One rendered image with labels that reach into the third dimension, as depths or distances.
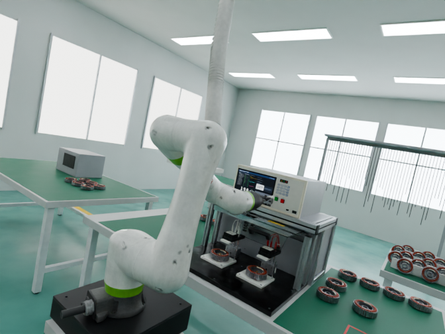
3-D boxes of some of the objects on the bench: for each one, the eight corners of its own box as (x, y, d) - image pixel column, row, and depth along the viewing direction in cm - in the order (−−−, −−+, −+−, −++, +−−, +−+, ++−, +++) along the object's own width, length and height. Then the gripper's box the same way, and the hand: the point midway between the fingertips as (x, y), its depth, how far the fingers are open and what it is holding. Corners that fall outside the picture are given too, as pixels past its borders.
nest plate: (261, 289, 139) (261, 286, 139) (236, 276, 147) (236, 273, 147) (274, 280, 151) (275, 278, 151) (249, 268, 160) (250, 266, 160)
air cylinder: (271, 275, 157) (273, 266, 157) (259, 270, 161) (261, 260, 161) (275, 273, 161) (277, 264, 161) (263, 268, 165) (265, 258, 165)
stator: (318, 301, 143) (320, 293, 143) (313, 289, 154) (314, 283, 154) (341, 306, 142) (343, 299, 142) (334, 295, 154) (336, 288, 153)
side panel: (310, 286, 159) (324, 230, 156) (305, 283, 160) (318, 228, 158) (324, 274, 182) (336, 224, 179) (320, 272, 183) (331, 223, 181)
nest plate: (221, 268, 153) (222, 266, 153) (200, 257, 161) (200, 255, 161) (236, 262, 165) (236, 260, 165) (216, 252, 173) (216, 250, 173)
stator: (221, 264, 155) (222, 257, 155) (205, 256, 161) (206, 250, 161) (232, 260, 164) (233, 253, 164) (216, 252, 171) (218, 246, 170)
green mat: (461, 429, 83) (461, 429, 83) (272, 321, 117) (272, 321, 117) (442, 312, 160) (442, 311, 160) (331, 268, 195) (331, 267, 195)
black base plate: (270, 317, 120) (271, 312, 120) (165, 258, 156) (166, 254, 156) (306, 285, 159) (307, 281, 159) (216, 244, 195) (216, 240, 195)
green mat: (160, 257, 156) (160, 257, 156) (98, 222, 190) (98, 221, 190) (246, 234, 233) (246, 233, 233) (191, 211, 268) (191, 211, 268)
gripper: (238, 204, 140) (261, 201, 160) (262, 212, 133) (283, 209, 152) (242, 189, 140) (263, 189, 159) (265, 196, 132) (285, 195, 152)
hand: (270, 199), depth 153 cm, fingers closed
